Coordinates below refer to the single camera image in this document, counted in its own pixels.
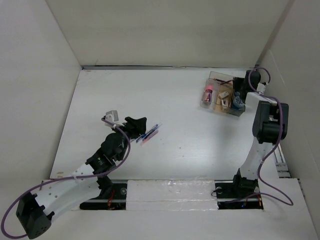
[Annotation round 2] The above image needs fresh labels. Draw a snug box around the clear compartment organizer box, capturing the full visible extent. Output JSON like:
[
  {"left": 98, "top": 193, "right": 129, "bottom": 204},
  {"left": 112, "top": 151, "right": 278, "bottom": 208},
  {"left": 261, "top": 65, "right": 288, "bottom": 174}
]
[{"left": 200, "top": 71, "right": 246, "bottom": 117}]

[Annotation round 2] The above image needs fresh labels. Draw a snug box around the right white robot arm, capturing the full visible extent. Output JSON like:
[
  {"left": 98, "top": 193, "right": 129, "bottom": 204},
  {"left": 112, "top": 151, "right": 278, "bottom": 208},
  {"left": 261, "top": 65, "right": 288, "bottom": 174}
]
[{"left": 231, "top": 67, "right": 293, "bottom": 206}]

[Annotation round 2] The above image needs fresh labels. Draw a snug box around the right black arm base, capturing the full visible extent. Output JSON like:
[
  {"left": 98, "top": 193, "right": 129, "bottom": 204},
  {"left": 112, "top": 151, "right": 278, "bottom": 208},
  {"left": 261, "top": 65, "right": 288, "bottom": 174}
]
[{"left": 211, "top": 181, "right": 264, "bottom": 210}]

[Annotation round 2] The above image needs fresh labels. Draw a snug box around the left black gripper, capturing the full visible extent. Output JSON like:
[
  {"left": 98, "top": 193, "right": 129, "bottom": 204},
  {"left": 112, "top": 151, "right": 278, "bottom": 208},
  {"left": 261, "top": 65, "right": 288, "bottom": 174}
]
[{"left": 110, "top": 117, "right": 145, "bottom": 161}]

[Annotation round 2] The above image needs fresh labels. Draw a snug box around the pink barrel pen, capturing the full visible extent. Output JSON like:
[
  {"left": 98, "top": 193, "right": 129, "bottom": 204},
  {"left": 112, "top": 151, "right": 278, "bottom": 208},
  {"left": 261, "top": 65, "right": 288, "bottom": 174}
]
[{"left": 140, "top": 130, "right": 159, "bottom": 146}]

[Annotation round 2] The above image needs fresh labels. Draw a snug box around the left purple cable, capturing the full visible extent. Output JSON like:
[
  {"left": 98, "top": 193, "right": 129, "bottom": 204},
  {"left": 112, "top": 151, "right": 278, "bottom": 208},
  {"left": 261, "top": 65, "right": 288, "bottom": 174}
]
[{"left": 0, "top": 117, "right": 132, "bottom": 238}]

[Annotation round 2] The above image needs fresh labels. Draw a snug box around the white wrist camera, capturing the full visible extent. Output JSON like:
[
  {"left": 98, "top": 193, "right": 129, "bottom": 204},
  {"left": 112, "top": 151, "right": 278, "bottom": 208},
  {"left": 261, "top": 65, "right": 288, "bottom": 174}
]
[
  {"left": 256, "top": 82, "right": 267, "bottom": 95},
  {"left": 104, "top": 110, "right": 119, "bottom": 124}
]

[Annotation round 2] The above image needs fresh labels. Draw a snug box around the pink capped glue bottle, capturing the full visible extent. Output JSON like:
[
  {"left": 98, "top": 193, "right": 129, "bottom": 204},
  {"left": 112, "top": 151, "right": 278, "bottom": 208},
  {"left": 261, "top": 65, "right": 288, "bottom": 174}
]
[{"left": 202, "top": 85, "right": 214, "bottom": 104}]

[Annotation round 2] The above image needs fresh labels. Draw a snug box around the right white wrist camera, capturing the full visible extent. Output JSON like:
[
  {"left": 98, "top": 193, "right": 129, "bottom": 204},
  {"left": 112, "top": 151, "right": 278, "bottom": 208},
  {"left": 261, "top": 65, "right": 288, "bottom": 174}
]
[{"left": 256, "top": 82, "right": 267, "bottom": 95}]

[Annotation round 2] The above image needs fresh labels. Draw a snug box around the blue patterned tape roll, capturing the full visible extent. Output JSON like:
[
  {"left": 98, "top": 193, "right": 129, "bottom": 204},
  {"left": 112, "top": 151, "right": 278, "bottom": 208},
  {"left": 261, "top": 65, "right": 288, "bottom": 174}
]
[{"left": 231, "top": 97, "right": 245, "bottom": 110}]

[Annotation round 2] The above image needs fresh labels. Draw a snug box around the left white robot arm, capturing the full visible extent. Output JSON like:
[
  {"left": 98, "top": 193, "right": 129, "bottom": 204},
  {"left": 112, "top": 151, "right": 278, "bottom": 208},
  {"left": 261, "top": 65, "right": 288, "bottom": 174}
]
[{"left": 16, "top": 114, "right": 147, "bottom": 240}]

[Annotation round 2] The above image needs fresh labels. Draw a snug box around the blue pen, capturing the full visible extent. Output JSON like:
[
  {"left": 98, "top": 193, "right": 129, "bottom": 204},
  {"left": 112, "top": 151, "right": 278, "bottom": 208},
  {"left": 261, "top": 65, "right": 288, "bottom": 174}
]
[{"left": 135, "top": 123, "right": 162, "bottom": 143}]

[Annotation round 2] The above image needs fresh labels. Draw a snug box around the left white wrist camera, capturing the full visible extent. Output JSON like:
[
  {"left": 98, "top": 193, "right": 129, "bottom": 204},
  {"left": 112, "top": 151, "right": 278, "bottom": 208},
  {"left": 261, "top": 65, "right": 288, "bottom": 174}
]
[{"left": 104, "top": 110, "right": 119, "bottom": 124}]

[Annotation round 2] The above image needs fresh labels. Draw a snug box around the orange red pen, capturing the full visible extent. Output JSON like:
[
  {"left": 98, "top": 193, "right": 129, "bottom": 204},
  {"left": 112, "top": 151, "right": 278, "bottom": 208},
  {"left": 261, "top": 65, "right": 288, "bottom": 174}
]
[{"left": 213, "top": 78, "right": 230, "bottom": 84}]

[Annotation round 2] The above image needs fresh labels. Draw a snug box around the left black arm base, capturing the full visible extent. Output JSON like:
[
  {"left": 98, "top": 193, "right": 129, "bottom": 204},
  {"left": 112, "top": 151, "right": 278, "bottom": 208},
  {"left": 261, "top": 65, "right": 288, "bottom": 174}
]
[{"left": 79, "top": 180, "right": 128, "bottom": 211}]

